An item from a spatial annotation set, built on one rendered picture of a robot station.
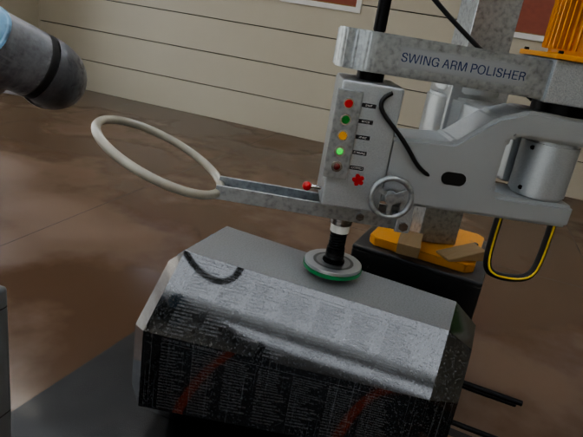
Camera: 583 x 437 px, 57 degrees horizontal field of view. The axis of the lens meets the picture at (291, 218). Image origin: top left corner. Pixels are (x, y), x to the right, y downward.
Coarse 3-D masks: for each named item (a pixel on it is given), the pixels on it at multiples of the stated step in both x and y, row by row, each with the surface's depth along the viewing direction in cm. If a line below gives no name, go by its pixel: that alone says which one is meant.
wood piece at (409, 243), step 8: (408, 232) 250; (416, 232) 252; (400, 240) 239; (408, 240) 241; (416, 240) 242; (400, 248) 236; (408, 248) 235; (416, 248) 234; (408, 256) 236; (416, 256) 235
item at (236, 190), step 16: (224, 176) 194; (224, 192) 184; (240, 192) 184; (256, 192) 184; (272, 192) 196; (288, 192) 196; (304, 192) 196; (272, 208) 186; (288, 208) 186; (304, 208) 186; (320, 208) 186; (336, 208) 186; (384, 208) 198; (368, 224) 188; (384, 224) 188; (400, 224) 185
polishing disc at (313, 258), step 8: (312, 256) 201; (320, 256) 202; (344, 256) 206; (352, 256) 207; (312, 264) 194; (320, 264) 195; (328, 264) 196; (344, 264) 198; (352, 264) 199; (360, 264) 200; (320, 272) 191; (328, 272) 190; (336, 272) 191; (344, 272) 192; (352, 272) 193
